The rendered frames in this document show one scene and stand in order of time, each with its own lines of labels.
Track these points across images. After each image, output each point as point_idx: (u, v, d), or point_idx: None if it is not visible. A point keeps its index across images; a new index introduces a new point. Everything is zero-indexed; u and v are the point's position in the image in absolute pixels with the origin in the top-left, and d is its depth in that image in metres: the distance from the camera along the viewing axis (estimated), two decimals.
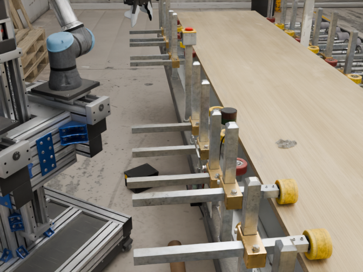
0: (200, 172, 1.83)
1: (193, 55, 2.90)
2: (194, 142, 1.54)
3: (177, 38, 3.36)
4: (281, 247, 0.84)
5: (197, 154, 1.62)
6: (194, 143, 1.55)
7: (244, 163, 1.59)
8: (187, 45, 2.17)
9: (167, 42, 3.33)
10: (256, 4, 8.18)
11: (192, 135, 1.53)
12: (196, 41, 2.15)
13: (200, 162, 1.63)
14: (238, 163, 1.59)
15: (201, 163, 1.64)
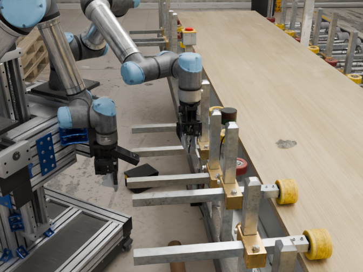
0: (200, 172, 1.83)
1: None
2: None
3: (177, 38, 3.36)
4: (281, 247, 0.84)
5: (197, 155, 1.61)
6: None
7: (244, 163, 1.59)
8: (187, 45, 2.17)
9: (167, 42, 3.33)
10: (256, 4, 8.18)
11: None
12: (196, 41, 2.15)
13: (200, 163, 1.63)
14: (238, 163, 1.59)
15: (201, 163, 1.64)
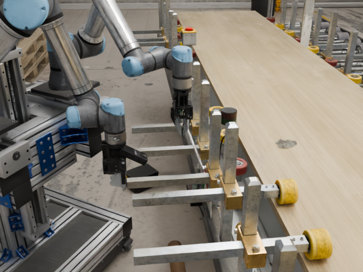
0: (200, 172, 1.83)
1: (193, 55, 2.90)
2: (188, 129, 1.72)
3: (177, 38, 3.36)
4: (281, 247, 0.84)
5: (194, 150, 1.71)
6: (187, 131, 1.72)
7: (244, 163, 1.59)
8: (187, 45, 2.17)
9: (167, 42, 3.33)
10: (256, 4, 8.18)
11: None
12: (196, 41, 2.15)
13: (198, 157, 1.68)
14: (238, 163, 1.59)
15: (199, 157, 1.68)
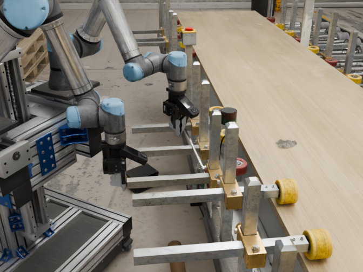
0: (200, 172, 1.83)
1: (193, 55, 2.90)
2: (187, 133, 1.76)
3: (177, 38, 3.36)
4: (281, 247, 0.84)
5: (194, 152, 1.72)
6: (187, 135, 1.75)
7: (244, 163, 1.59)
8: (187, 45, 2.17)
9: (167, 42, 3.33)
10: (256, 4, 8.18)
11: (184, 129, 1.78)
12: (196, 41, 2.15)
13: (198, 157, 1.69)
14: (238, 163, 1.59)
15: (199, 158, 1.69)
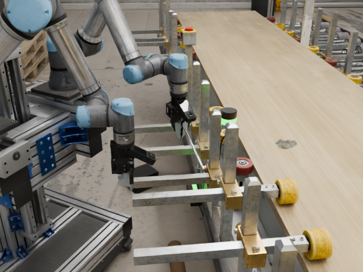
0: (200, 172, 1.83)
1: (193, 55, 2.90)
2: (187, 133, 1.76)
3: (177, 38, 3.36)
4: (281, 247, 0.84)
5: (194, 152, 1.72)
6: (187, 135, 1.75)
7: (250, 163, 1.59)
8: (187, 45, 2.17)
9: (167, 42, 3.33)
10: (256, 4, 8.18)
11: (184, 129, 1.78)
12: (196, 41, 2.15)
13: (198, 157, 1.69)
14: (244, 163, 1.59)
15: (199, 158, 1.69)
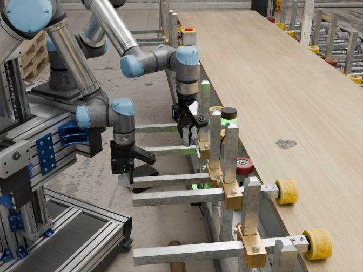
0: (200, 172, 1.83)
1: None
2: (195, 143, 1.54)
3: (177, 38, 3.36)
4: (281, 247, 0.84)
5: (198, 155, 1.61)
6: (194, 144, 1.54)
7: (250, 163, 1.59)
8: (187, 45, 2.17)
9: (167, 42, 3.33)
10: (256, 4, 8.18)
11: (193, 136, 1.52)
12: (196, 41, 2.15)
13: (201, 163, 1.63)
14: (244, 163, 1.59)
15: (202, 163, 1.64)
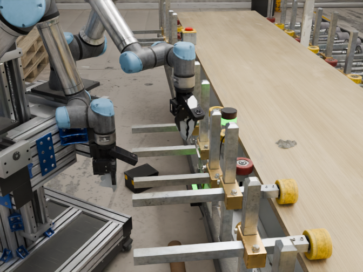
0: (200, 172, 1.83)
1: None
2: (195, 143, 1.54)
3: (177, 38, 3.36)
4: (281, 247, 0.84)
5: (198, 155, 1.61)
6: (194, 144, 1.54)
7: (250, 163, 1.59)
8: None
9: (167, 42, 3.33)
10: (256, 4, 8.18)
11: (193, 137, 1.52)
12: (196, 41, 2.15)
13: (201, 163, 1.63)
14: (244, 163, 1.59)
15: (202, 163, 1.63)
